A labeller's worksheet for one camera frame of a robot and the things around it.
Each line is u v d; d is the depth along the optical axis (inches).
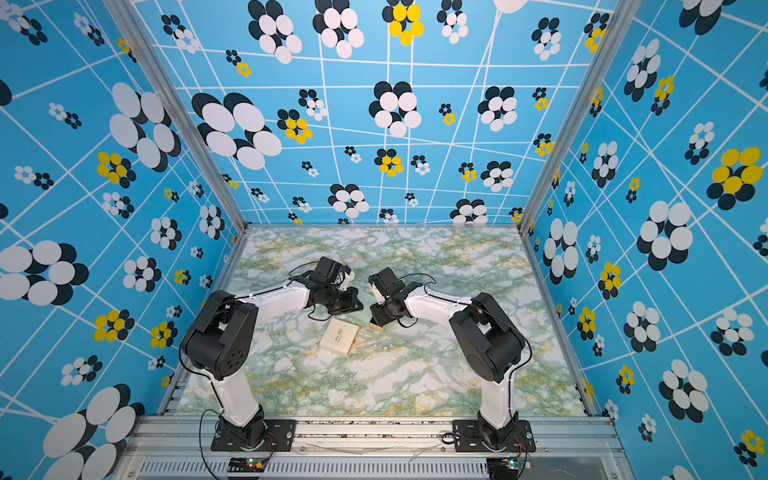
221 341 19.3
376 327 35.6
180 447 29.7
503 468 27.4
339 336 34.3
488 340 19.3
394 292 28.8
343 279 32.4
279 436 29.0
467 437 28.5
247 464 28.4
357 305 35.9
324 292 29.7
